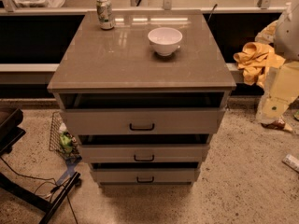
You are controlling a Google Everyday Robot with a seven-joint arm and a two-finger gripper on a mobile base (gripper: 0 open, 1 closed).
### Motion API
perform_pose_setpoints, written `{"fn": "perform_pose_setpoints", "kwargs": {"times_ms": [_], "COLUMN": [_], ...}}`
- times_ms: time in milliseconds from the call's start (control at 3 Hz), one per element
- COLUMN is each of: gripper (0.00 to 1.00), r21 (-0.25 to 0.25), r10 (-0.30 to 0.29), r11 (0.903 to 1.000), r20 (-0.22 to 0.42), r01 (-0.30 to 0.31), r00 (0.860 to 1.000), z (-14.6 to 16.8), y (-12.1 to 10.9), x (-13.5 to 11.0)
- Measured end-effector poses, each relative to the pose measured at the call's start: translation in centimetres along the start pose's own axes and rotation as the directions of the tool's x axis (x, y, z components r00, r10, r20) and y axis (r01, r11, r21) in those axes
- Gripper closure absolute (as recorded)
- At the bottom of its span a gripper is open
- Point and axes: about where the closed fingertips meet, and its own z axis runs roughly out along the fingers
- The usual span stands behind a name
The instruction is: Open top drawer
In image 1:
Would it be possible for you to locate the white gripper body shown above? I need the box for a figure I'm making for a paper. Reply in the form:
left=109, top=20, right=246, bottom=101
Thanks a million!
left=256, top=61, right=299, bottom=124

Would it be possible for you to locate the grey top drawer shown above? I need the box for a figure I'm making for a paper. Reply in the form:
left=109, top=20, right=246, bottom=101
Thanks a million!
left=61, top=108, right=225, bottom=135

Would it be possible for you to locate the grey drawer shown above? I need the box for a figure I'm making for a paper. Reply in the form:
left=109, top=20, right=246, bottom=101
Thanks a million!
left=61, top=108, right=225, bottom=135
left=78, top=144, right=209, bottom=163
left=91, top=169, right=200, bottom=185

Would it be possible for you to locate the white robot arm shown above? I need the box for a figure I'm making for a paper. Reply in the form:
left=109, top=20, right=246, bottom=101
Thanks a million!
left=256, top=0, right=299, bottom=130

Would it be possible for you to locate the grey drawer cabinet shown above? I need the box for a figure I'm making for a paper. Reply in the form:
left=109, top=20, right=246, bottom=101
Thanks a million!
left=47, top=9, right=237, bottom=189

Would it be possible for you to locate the grey middle drawer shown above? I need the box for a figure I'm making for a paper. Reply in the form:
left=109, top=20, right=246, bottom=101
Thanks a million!
left=78, top=144, right=209, bottom=163

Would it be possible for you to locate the grey bottom drawer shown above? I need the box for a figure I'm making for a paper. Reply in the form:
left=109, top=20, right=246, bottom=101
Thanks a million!
left=91, top=169, right=200, bottom=185

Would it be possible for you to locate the crumpled yellow cloth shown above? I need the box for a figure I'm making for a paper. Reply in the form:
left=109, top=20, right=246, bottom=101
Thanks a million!
left=233, top=20, right=286, bottom=89

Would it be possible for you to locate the white box on floor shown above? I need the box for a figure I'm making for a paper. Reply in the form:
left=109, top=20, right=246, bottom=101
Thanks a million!
left=282, top=154, right=299, bottom=173

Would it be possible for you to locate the white ceramic bowl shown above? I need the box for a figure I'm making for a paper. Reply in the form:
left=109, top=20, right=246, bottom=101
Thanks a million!
left=148, top=27, right=183, bottom=56

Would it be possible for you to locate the green white soda can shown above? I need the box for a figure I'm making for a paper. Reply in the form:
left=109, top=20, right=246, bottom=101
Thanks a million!
left=96, top=0, right=115, bottom=30

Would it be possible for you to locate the green snack bag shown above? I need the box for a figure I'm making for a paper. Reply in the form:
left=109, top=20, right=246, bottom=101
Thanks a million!
left=59, top=132, right=77, bottom=154

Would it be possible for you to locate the blue tape strip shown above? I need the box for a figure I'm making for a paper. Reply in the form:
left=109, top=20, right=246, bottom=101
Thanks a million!
left=56, top=159, right=81, bottom=185

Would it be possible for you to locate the black metal stand base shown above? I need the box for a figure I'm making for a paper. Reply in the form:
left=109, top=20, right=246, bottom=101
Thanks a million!
left=0, top=109, right=86, bottom=224

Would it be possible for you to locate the black cable on floor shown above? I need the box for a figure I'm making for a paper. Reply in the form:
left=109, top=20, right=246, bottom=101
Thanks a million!
left=0, top=156, right=79, bottom=224

